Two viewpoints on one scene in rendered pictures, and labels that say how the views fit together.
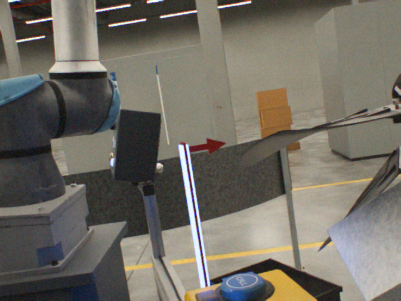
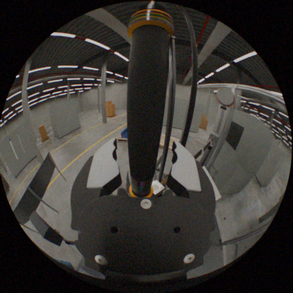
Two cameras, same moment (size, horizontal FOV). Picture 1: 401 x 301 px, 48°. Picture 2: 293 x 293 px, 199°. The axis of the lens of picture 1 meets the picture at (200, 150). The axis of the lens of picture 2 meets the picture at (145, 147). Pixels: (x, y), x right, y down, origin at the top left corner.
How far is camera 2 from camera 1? 0.87 m
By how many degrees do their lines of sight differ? 78
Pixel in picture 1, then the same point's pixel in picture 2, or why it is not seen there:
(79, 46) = not seen: outside the picture
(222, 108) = (32, 141)
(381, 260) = not seen: hidden behind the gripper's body
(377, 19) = (60, 106)
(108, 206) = (30, 202)
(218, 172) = (42, 175)
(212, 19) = (26, 117)
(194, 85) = (25, 133)
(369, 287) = not seen: hidden behind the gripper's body
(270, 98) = (41, 128)
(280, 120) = (43, 132)
